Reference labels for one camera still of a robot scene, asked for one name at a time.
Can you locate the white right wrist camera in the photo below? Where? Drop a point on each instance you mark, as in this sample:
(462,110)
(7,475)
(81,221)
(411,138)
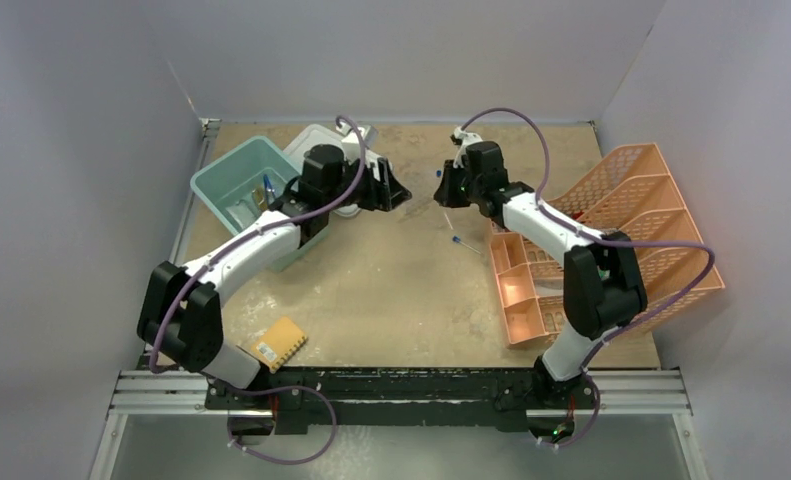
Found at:
(462,138)

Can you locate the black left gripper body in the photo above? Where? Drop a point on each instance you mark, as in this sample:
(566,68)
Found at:
(360,196)

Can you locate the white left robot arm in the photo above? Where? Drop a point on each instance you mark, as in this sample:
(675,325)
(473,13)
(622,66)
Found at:
(181,315)

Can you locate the white plastic bin lid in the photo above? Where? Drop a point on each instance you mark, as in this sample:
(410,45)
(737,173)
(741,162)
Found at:
(315,134)

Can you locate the aluminium table edge rail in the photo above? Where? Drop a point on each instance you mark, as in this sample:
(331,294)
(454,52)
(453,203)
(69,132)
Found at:
(211,130)

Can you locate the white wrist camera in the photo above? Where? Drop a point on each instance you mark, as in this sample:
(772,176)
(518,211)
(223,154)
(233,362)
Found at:
(462,138)
(351,140)

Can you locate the teal plastic bin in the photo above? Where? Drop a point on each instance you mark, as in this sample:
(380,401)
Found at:
(231,187)

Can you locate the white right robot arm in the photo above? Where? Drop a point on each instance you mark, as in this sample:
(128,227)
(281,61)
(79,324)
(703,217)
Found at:
(603,289)

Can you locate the blue safety glasses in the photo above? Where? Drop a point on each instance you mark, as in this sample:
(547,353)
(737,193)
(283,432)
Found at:
(269,192)

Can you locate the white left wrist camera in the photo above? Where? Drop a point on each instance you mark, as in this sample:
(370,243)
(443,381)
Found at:
(351,140)

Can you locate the blue cap test tube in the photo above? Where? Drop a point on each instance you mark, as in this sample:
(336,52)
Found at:
(457,240)
(440,198)

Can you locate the clear plastic tube rack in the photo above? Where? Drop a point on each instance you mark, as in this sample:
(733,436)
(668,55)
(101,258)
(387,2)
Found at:
(421,184)

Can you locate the aluminium front frame rail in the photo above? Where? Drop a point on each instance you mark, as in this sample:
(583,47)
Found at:
(621,392)

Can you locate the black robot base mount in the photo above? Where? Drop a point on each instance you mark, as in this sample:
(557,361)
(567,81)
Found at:
(508,399)

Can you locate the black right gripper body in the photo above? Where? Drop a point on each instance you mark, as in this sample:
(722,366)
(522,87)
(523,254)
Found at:
(473,186)

